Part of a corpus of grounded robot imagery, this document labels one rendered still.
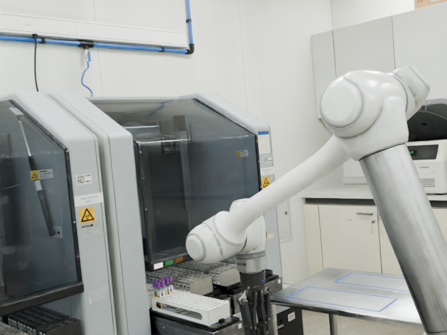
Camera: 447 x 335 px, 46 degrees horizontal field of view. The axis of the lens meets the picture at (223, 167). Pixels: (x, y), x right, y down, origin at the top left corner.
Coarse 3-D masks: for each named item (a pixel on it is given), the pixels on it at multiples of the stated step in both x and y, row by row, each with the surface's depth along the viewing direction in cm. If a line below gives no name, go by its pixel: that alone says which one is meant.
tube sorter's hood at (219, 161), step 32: (128, 128) 186; (160, 128) 195; (192, 128) 204; (224, 128) 214; (160, 160) 182; (192, 160) 193; (224, 160) 204; (256, 160) 217; (160, 192) 182; (192, 192) 192; (224, 192) 204; (256, 192) 217; (160, 224) 182; (192, 224) 192; (160, 256) 181
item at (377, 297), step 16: (320, 272) 212; (336, 272) 210; (352, 272) 208; (368, 272) 206; (288, 288) 193; (304, 288) 192; (320, 288) 190; (336, 288) 188; (352, 288) 187; (368, 288) 185; (384, 288) 183; (400, 288) 182; (272, 304) 184; (288, 304) 178; (304, 304) 174; (320, 304) 172; (336, 304) 171; (352, 304) 170; (368, 304) 168; (384, 304) 167; (400, 304) 166; (272, 320) 184; (336, 320) 217; (368, 320) 160; (384, 320) 156; (400, 320) 153; (416, 320) 151
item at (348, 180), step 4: (344, 180) 466; (348, 180) 463; (352, 180) 460; (356, 180) 457; (360, 180) 454; (364, 180) 452; (344, 184) 466; (348, 184) 463; (352, 184) 460; (356, 184) 457; (360, 184) 454; (364, 184) 451
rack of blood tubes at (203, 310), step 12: (156, 300) 181; (168, 300) 176; (180, 300) 175; (192, 300) 174; (204, 300) 173; (216, 300) 173; (168, 312) 176; (180, 312) 179; (192, 312) 179; (204, 312) 163; (216, 312) 165; (228, 312) 168
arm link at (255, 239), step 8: (240, 200) 151; (232, 208) 151; (256, 224) 148; (264, 224) 152; (248, 232) 145; (256, 232) 148; (264, 232) 151; (248, 240) 145; (256, 240) 148; (264, 240) 151; (248, 248) 147; (256, 248) 149; (264, 248) 152
